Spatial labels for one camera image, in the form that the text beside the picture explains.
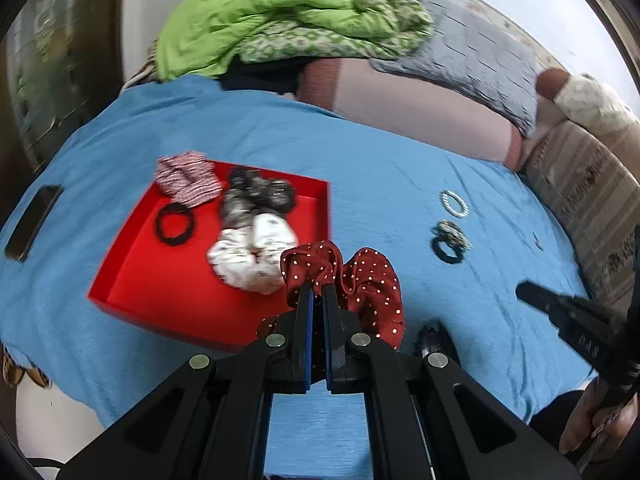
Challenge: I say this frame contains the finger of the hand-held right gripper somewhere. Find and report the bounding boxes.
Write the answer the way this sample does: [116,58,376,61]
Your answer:
[515,281,616,341]

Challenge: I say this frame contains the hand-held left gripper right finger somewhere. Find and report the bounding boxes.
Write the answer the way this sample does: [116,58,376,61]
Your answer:
[322,284,583,480]

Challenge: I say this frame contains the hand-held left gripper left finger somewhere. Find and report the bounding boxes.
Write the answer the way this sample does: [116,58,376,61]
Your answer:
[57,284,315,480]

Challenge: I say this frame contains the red polka dot scrunchie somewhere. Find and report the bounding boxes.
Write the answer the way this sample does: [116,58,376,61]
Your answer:
[280,241,406,351]

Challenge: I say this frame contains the golden beaded hair tie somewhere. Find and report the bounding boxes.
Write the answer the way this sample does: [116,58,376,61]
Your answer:
[432,221,472,251]

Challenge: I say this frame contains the black hair tie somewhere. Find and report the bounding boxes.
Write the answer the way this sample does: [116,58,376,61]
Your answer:
[431,237,463,263]
[155,203,197,247]

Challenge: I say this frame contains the white patterned scrunchie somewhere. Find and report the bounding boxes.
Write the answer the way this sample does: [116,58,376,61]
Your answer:
[207,212,299,295]

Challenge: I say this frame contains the pale beaded hair tie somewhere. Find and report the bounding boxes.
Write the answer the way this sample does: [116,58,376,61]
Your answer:
[440,190,471,218]

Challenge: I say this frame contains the black sparkly scrunchie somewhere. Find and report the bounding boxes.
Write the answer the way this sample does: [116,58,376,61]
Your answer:
[262,179,297,213]

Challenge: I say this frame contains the red tray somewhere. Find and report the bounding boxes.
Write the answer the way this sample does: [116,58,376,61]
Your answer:
[87,160,335,353]

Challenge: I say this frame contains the grey fluffy scrunchie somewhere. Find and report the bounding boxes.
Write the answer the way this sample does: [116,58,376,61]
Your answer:
[220,191,261,228]

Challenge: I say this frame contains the dark grey scrunchie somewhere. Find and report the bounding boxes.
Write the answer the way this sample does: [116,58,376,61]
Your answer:
[229,166,268,193]

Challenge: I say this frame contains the red white striped scrunchie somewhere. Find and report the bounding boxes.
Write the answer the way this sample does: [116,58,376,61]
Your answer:
[154,150,223,207]

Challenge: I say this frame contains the person's right hand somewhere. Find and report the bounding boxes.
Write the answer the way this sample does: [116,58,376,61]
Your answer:
[559,379,640,458]

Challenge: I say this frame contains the beige striped cushion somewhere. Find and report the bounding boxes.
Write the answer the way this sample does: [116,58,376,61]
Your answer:
[520,120,640,311]

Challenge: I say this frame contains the blue blanket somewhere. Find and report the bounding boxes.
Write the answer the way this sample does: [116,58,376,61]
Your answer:
[0,75,598,480]

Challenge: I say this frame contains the white patterned pillow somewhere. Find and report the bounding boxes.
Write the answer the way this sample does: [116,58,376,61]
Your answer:
[552,74,640,136]

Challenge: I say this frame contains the pink cushion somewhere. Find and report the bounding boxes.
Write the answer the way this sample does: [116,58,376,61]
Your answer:
[295,57,526,171]

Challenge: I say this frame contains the grey pillow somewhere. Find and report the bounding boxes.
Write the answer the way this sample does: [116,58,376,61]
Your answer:
[370,0,546,138]

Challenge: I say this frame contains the leopard print cloth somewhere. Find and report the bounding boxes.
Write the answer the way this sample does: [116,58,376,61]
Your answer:
[0,345,53,391]

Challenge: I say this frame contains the black smartphone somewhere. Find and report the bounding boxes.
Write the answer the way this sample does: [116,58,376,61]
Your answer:
[4,185,64,262]

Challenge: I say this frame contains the green floral blanket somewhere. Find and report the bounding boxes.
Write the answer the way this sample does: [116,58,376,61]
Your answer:
[235,0,435,63]

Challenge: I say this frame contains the green quilt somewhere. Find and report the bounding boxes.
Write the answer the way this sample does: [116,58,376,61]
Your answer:
[155,0,396,83]

